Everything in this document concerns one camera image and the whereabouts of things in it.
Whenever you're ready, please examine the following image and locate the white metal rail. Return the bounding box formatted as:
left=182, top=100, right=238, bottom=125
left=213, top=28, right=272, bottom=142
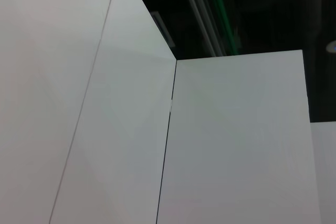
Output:
left=177, top=0, right=224, bottom=57

